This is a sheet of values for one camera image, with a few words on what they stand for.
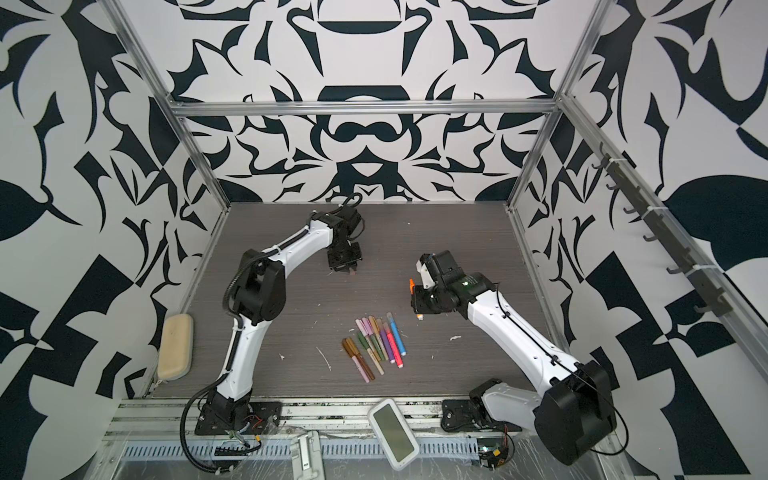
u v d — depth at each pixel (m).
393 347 0.85
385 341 0.86
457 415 0.74
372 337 0.87
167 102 0.89
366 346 0.85
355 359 0.83
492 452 0.71
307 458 0.68
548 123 0.96
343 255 0.85
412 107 0.92
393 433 0.69
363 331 0.88
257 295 0.58
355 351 0.85
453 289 0.57
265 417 0.74
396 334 0.87
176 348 0.82
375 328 0.89
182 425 0.69
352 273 0.96
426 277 0.74
